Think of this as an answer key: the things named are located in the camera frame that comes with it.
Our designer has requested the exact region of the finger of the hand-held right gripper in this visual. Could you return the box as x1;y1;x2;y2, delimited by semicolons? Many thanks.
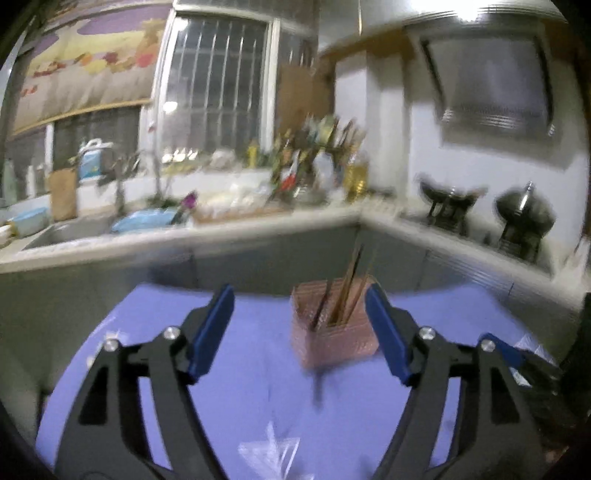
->
479;338;528;371

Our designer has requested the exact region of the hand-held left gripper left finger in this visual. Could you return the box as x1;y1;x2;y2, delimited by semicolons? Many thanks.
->
55;283;236;480

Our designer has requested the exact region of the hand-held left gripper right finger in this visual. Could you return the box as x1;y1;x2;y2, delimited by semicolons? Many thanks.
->
364;281;544;480

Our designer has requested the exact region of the light brown wooden chopstick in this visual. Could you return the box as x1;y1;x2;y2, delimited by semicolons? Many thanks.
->
335;247;366;325
344;271;372;325

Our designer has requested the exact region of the pink perforated plastic basket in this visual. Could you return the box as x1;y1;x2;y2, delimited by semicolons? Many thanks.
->
290;277;385;371

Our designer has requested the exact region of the blue printed tablecloth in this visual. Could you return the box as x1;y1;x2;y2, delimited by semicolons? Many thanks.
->
36;281;557;480

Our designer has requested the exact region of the gas stove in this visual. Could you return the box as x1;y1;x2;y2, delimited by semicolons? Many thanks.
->
406;203;552;271

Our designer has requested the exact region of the blue plastic basin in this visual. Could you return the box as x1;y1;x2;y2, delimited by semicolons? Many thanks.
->
112;207;188;234

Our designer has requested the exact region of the black wok with lid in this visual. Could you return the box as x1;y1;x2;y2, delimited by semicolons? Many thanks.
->
494;181;557;241

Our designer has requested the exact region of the yellow oil bottle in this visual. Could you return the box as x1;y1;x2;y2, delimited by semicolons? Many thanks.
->
345;156;371;200

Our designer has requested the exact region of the chrome faucet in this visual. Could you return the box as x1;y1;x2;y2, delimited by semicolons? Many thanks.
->
110;152;145;217

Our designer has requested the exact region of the steel sink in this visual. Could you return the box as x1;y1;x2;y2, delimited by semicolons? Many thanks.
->
22;216;118;252

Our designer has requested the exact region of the brown paper bag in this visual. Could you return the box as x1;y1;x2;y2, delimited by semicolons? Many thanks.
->
47;167;80;221

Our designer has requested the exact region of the blue and white jug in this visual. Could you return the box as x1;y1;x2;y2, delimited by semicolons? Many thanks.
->
78;140;115;182

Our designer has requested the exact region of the wooden cutting board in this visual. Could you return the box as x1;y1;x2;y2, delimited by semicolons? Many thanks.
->
278;64;334;136

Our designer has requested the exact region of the barred window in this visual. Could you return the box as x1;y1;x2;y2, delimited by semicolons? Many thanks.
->
154;7;280;155

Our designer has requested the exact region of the range hood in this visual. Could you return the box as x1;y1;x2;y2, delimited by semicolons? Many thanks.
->
418;17;560;140

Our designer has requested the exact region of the printed window shade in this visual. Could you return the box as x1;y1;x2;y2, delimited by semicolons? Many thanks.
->
10;0;172;136

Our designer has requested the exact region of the black wok with wooden handle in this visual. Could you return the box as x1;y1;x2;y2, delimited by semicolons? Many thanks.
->
417;173;489;217

